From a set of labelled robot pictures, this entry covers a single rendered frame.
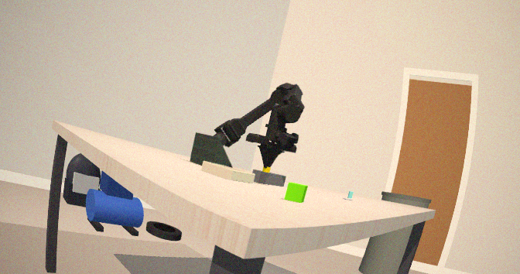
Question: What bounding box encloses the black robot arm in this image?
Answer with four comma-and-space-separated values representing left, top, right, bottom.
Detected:
214, 82, 305, 148

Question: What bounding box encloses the lime green cube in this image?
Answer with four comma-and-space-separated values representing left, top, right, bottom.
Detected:
284, 183, 308, 203

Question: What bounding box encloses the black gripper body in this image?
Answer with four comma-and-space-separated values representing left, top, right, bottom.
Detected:
245, 121, 297, 153

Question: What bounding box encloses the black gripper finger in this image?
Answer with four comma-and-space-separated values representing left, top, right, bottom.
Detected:
267, 149, 285, 167
258, 146, 275, 168

